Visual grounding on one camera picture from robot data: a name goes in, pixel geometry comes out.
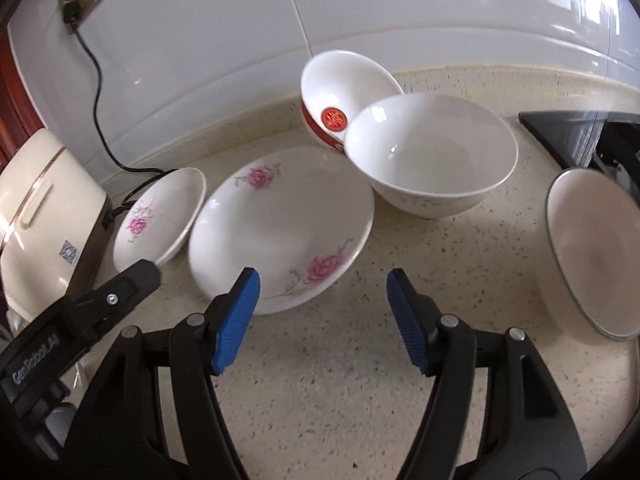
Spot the large floral white plate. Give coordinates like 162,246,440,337
188,148,374,314

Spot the red-banded white bowl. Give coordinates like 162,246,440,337
299,50,404,153

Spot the small floral white dish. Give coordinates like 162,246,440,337
113,167,207,272

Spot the white floral footed bowl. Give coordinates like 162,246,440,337
343,92,520,219

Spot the large green-rimmed white bowl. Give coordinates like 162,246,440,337
535,168,639,346

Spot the cream rice cooker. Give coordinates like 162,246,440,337
1,128,113,323

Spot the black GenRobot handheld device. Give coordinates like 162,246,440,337
1,259,160,462

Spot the black gas stove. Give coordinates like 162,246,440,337
518,110,639,198

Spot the red-framed glass door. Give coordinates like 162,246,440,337
0,30,43,168

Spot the black power cable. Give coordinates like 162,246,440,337
62,2,179,219

